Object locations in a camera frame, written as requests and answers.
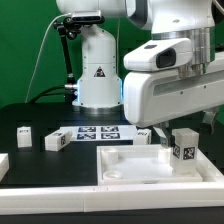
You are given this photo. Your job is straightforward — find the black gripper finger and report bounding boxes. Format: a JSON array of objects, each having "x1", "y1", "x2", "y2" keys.
[
  {"x1": 202, "y1": 107, "x2": 219, "y2": 134},
  {"x1": 154, "y1": 122, "x2": 174, "y2": 148}
]

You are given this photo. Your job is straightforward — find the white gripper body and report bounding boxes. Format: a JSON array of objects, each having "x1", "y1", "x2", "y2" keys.
[{"x1": 123, "y1": 53, "x2": 224, "y2": 127}]

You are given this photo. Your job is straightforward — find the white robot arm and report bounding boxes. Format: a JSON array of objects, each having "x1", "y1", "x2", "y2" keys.
[{"x1": 56, "y1": 0, "x2": 224, "y2": 132}]

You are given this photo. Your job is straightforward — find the AprilTag marker sheet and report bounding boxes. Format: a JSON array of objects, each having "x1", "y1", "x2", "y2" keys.
[{"x1": 61, "y1": 125, "x2": 137, "y2": 141}]

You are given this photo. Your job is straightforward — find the white U-shaped obstacle fence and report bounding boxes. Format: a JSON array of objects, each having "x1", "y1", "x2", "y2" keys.
[{"x1": 0, "y1": 147, "x2": 224, "y2": 213}]

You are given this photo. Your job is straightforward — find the black base cables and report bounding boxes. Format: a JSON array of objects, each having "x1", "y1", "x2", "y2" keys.
[{"x1": 28, "y1": 85, "x2": 73, "y2": 104}]

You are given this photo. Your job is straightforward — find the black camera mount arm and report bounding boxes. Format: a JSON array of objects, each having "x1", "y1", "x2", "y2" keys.
[{"x1": 53, "y1": 17, "x2": 81, "y2": 103}]

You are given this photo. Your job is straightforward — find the grey mounted camera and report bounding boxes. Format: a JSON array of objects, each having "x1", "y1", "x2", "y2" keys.
[{"x1": 71, "y1": 10, "x2": 104, "y2": 24}]

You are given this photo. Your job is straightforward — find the white camera cable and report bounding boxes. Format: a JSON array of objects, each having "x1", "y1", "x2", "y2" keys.
[{"x1": 24, "y1": 13, "x2": 73, "y2": 104}]

